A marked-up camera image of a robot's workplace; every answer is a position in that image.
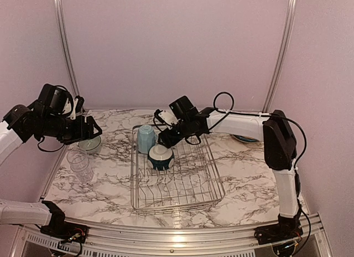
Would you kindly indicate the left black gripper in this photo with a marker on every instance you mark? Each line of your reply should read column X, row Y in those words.
column 79, row 134

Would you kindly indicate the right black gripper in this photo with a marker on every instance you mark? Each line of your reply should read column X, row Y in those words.
column 166, row 138

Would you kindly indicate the light blue ceramic mug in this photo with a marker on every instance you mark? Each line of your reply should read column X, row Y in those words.
column 146, row 138

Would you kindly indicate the dark blue white bowl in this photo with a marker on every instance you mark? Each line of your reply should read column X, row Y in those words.
column 160, row 158

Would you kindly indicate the clear drinking glass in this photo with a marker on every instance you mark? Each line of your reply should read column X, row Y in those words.
column 77, row 160
column 84, row 173

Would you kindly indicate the blue polka dot plate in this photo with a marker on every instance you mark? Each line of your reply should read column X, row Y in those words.
column 245, row 139

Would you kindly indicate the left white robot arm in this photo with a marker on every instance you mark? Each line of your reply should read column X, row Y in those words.
column 55, row 114

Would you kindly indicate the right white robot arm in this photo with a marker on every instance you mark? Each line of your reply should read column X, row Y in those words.
column 272, row 129

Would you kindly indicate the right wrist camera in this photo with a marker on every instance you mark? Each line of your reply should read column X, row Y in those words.
column 165, row 117

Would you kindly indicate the metal wire dish rack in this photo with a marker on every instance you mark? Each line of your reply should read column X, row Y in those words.
column 193, row 182

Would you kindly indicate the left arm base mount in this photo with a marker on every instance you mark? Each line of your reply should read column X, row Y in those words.
column 69, row 235

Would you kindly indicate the left aluminium frame post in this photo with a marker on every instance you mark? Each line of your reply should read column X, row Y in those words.
column 59, row 11

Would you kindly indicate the aluminium frame post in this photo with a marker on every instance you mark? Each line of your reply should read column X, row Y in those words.
column 59, row 11
column 284, row 44

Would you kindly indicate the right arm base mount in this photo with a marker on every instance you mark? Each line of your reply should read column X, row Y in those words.
column 273, row 233

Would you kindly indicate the front aluminium table rail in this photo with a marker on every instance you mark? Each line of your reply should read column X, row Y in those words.
column 120, row 240

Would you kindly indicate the right aluminium frame post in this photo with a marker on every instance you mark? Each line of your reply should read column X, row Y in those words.
column 284, row 44

